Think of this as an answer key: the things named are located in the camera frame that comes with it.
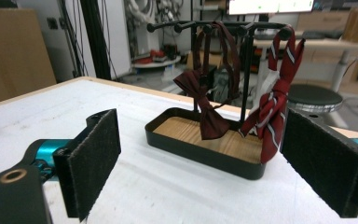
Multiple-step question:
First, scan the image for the black wall socket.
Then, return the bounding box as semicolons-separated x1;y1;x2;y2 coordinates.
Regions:
46;17;60;31

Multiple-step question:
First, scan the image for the red striped tie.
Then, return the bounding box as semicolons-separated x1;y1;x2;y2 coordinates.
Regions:
237;26;306;165

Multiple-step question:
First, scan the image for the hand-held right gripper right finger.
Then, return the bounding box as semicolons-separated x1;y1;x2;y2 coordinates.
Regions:
280;108;358;218

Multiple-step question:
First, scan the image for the black rack with wooden base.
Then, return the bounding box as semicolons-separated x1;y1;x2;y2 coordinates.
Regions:
145;20;296;181

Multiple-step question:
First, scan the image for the white desk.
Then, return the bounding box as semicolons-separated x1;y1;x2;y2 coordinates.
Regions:
255;37;358;91

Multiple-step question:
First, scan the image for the black round stool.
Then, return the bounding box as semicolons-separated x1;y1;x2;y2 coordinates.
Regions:
287;83;345;114

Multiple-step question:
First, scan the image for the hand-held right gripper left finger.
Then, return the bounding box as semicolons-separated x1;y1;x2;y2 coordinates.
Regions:
53;108;122;223

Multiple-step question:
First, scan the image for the dark maroon bow tie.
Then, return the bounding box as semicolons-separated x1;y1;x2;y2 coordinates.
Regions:
172;21;241;141

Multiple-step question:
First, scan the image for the computer monitor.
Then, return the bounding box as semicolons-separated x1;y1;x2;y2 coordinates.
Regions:
227;0;315;16

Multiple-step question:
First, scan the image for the brown cardboard panel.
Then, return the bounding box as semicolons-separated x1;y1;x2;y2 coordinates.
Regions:
0;7;58;108

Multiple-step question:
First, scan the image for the black metal post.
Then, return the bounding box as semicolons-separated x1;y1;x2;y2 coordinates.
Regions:
79;0;112;81

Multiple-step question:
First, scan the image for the round white table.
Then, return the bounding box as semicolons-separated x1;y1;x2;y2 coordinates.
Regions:
131;55;182;70

